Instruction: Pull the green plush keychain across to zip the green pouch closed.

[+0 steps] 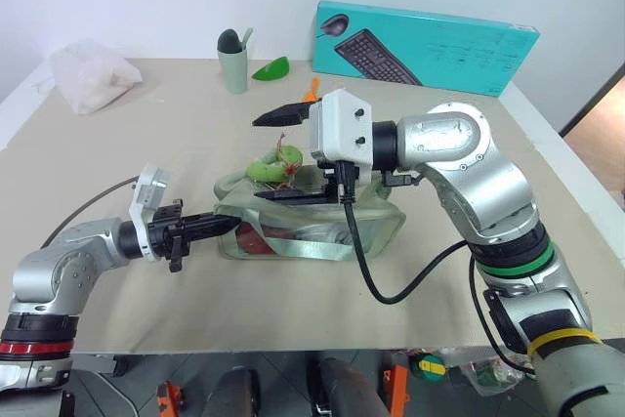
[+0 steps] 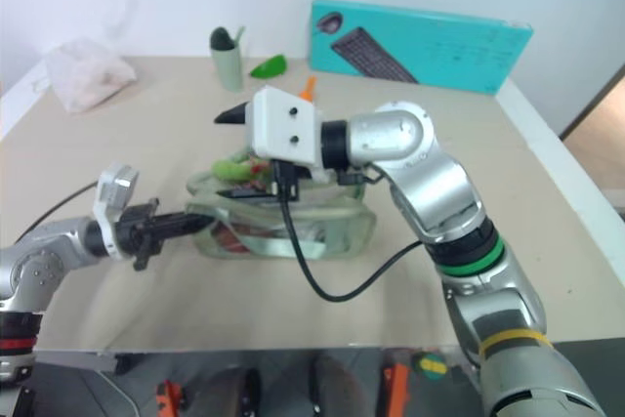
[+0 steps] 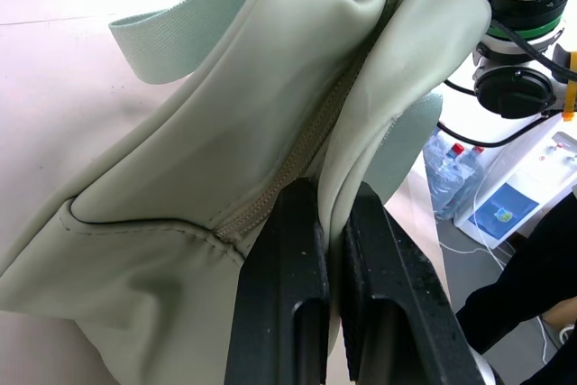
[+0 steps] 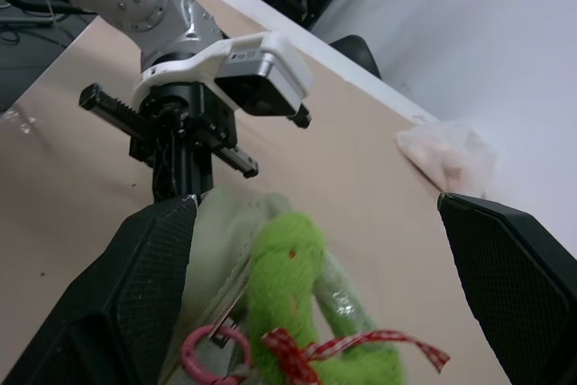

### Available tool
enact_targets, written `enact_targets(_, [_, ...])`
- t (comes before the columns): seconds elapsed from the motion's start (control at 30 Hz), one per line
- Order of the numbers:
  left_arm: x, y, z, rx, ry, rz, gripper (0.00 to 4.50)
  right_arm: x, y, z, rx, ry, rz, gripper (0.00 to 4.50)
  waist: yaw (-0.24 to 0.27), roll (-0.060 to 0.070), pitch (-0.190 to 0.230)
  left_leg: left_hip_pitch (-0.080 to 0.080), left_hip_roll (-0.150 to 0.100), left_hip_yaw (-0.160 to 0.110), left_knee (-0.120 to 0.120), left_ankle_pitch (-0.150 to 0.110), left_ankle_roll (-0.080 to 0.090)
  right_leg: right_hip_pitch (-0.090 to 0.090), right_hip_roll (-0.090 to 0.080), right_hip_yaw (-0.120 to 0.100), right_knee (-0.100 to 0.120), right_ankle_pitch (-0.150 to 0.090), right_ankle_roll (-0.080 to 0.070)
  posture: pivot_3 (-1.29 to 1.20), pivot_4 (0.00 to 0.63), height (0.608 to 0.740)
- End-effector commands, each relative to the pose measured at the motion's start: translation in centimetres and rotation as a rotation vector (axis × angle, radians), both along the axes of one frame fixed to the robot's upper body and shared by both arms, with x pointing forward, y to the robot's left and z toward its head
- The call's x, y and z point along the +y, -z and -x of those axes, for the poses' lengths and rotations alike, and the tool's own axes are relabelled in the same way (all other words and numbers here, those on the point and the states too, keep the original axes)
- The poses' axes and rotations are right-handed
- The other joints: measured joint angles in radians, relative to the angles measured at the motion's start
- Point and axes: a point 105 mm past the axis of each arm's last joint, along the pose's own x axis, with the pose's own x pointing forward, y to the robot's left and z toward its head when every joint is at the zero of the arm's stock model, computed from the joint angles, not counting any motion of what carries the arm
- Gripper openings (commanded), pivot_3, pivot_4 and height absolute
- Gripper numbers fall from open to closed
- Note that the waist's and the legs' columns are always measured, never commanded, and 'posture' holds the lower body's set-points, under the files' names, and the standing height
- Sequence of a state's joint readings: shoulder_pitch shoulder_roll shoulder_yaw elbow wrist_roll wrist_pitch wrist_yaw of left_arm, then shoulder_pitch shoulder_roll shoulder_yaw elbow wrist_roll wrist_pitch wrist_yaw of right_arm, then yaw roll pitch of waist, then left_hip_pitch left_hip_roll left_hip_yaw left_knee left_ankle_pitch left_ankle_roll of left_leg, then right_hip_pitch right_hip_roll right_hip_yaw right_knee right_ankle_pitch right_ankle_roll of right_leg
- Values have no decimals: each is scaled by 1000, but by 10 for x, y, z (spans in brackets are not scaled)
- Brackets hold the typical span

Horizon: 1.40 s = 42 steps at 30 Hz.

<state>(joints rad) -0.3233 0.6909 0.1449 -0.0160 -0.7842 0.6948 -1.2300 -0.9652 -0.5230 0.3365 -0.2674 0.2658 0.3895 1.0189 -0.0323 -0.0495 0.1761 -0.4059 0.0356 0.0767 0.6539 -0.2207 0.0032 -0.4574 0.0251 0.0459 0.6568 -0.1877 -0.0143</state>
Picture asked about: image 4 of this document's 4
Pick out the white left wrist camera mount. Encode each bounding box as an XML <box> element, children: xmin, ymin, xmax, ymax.
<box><xmin>132</xmin><ymin>30</ymin><xmax>314</xmax><ymax>117</ymax></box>

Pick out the pink metal ring clasp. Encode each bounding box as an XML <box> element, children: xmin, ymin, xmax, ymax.
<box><xmin>180</xmin><ymin>325</ymin><xmax>253</xmax><ymax>382</ymax></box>

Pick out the green plush keychain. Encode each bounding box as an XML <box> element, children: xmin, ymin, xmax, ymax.
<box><xmin>244</xmin><ymin>210</ymin><xmax>452</xmax><ymax>385</ymax></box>

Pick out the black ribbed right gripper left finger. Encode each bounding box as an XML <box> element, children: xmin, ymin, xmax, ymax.
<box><xmin>0</xmin><ymin>194</ymin><xmax>200</xmax><ymax>385</ymax></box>

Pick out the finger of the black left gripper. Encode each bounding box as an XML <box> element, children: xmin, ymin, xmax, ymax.
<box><xmin>182</xmin><ymin>151</ymin><xmax>215</xmax><ymax>200</ymax></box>
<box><xmin>152</xmin><ymin>154</ymin><xmax>185</xmax><ymax>204</ymax></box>

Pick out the dark cable bundle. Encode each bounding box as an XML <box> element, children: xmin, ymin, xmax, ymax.
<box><xmin>0</xmin><ymin>0</ymin><xmax>98</xmax><ymax>112</ymax></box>

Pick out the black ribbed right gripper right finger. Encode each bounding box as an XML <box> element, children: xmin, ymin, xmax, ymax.
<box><xmin>437</xmin><ymin>191</ymin><xmax>577</xmax><ymax>385</ymax></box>

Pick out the black rounded seat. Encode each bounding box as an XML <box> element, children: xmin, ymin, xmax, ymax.
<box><xmin>328</xmin><ymin>34</ymin><xmax>384</xmax><ymax>81</ymax></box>

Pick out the crumpled white plastic bag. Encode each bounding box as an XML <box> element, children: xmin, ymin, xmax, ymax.
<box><xmin>395</xmin><ymin>117</ymin><xmax>499</xmax><ymax>199</ymax></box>

